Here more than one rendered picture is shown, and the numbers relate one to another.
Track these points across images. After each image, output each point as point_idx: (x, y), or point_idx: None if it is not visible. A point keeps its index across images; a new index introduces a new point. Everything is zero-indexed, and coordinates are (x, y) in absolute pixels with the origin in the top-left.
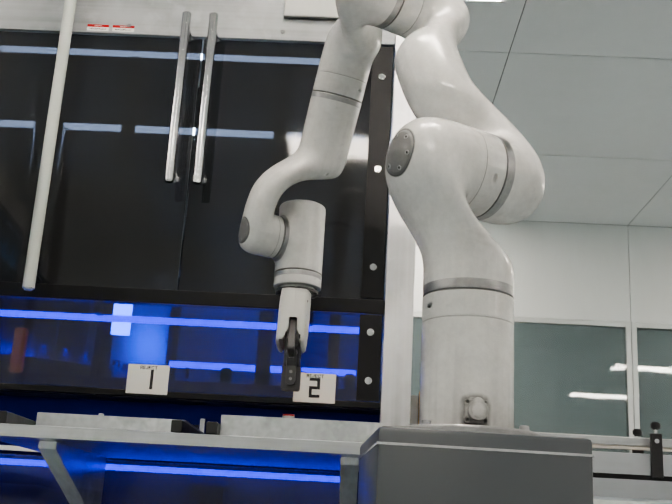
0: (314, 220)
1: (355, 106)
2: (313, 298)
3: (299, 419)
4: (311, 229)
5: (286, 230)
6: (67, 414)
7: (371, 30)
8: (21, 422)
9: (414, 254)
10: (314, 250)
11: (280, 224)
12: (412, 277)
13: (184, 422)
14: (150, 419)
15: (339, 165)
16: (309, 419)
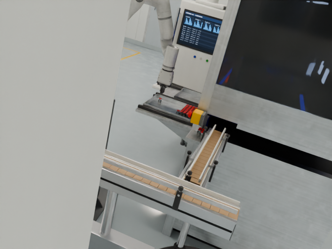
0: (166, 51)
1: (159, 20)
2: (169, 71)
3: (150, 98)
4: (165, 53)
5: (164, 53)
6: (182, 89)
7: (147, 0)
8: (175, 88)
9: (210, 64)
10: (164, 59)
11: (164, 51)
12: (207, 72)
13: (157, 93)
14: (176, 93)
15: (162, 36)
16: (149, 98)
